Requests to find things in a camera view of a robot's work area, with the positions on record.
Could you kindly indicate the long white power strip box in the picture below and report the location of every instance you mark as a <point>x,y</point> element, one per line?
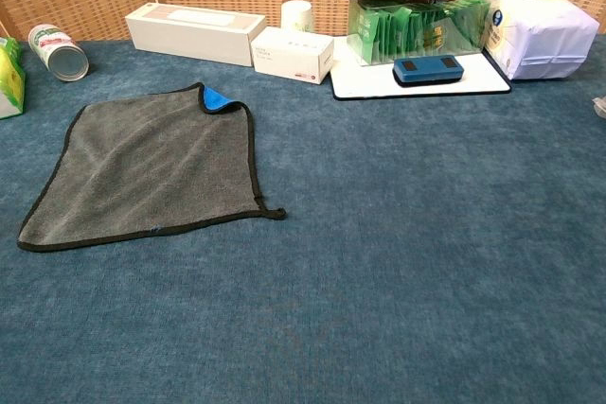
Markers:
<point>189,40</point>

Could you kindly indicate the white paper cup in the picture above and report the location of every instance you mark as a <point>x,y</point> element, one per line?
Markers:
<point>297,16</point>

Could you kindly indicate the white paper bag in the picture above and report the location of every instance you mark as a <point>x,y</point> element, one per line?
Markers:
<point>540,30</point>

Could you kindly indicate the blue whiteboard eraser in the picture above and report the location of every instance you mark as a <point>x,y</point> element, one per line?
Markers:
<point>428,70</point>

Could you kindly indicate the clear box of green sachets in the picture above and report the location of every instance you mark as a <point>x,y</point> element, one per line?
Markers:
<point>407,32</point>

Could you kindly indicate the small white cardboard box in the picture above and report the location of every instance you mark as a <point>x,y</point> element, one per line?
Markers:
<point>284,56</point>

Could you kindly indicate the green yellow box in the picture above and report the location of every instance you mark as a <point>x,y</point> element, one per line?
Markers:
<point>9,82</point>

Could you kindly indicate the clear plastic bag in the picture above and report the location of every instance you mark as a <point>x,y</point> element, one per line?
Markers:
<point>601,108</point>

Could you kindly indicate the printed tin can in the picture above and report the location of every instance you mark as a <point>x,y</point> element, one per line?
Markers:
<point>52,47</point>

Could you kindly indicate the white whiteboard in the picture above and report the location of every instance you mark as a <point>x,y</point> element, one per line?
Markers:
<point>364,82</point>

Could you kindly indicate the grey and blue cloth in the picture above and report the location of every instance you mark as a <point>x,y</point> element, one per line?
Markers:
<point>142,163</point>

